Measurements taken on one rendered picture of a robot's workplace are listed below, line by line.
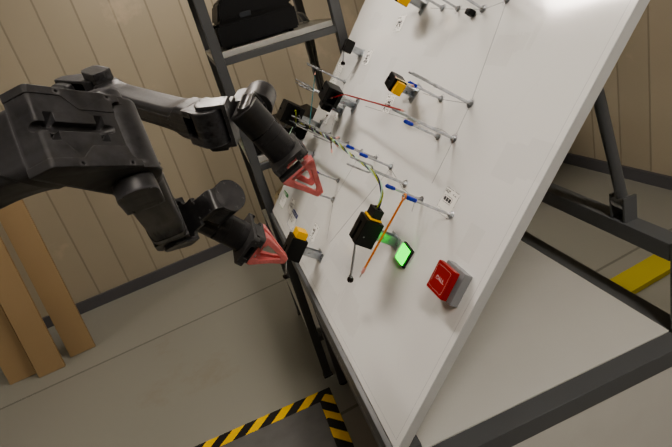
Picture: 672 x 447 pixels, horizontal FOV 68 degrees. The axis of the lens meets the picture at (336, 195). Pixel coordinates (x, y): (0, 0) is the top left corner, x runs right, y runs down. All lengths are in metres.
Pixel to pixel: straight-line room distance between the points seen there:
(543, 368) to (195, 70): 2.94
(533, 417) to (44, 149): 0.86
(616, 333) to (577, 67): 0.57
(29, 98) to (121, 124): 0.08
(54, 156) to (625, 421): 1.06
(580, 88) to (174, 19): 2.99
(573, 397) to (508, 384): 0.11
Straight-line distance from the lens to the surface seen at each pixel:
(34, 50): 3.53
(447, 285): 0.80
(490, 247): 0.80
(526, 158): 0.81
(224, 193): 0.84
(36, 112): 0.46
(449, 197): 0.92
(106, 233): 3.71
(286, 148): 0.86
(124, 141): 0.49
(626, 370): 1.10
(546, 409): 1.02
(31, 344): 3.40
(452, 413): 1.03
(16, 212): 3.28
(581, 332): 1.17
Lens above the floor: 1.56
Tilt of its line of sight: 22 degrees down
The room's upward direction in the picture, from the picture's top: 16 degrees counter-clockwise
